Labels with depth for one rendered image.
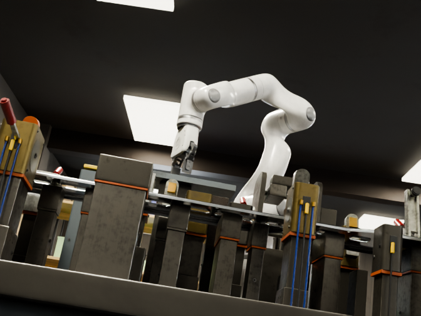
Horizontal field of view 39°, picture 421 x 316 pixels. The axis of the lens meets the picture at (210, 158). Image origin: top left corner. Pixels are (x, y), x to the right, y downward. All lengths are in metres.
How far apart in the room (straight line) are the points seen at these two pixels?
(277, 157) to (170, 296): 1.46
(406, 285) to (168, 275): 0.60
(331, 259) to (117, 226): 0.54
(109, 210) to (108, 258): 0.10
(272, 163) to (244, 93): 0.27
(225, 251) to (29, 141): 0.52
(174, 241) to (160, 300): 0.73
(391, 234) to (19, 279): 0.90
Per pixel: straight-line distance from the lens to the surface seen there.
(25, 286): 0.75
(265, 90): 2.16
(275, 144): 2.16
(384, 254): 1.39
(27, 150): 1.33
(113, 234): 1.29
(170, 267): 1.43
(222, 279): 1.44
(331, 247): 1.51
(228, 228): 1.46
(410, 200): 1.86
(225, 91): 1.93
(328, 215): 1.78
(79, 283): 0.73
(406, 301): 1.58
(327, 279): 1.49
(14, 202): 1.31
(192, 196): 1.65
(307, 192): 1.35
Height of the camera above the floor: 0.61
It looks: 20 degrees up
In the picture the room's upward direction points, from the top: 9 degrees clockwise
